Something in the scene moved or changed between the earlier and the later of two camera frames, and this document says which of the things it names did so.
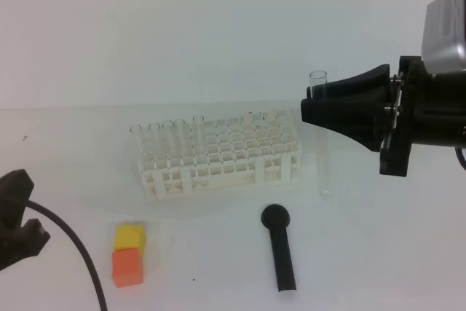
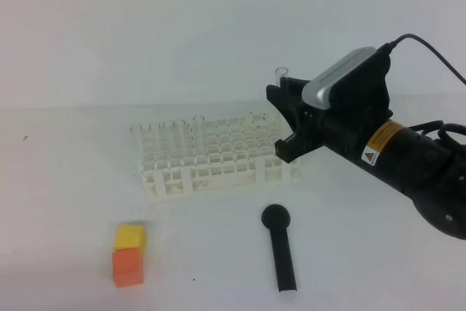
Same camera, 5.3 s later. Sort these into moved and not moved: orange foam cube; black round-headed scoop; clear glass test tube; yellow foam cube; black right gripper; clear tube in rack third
Moved: clear glass test tube; black right gripper
Not moved: black round-headed scoop; orange foam cube; clear tube in rack third; yellow foam cube
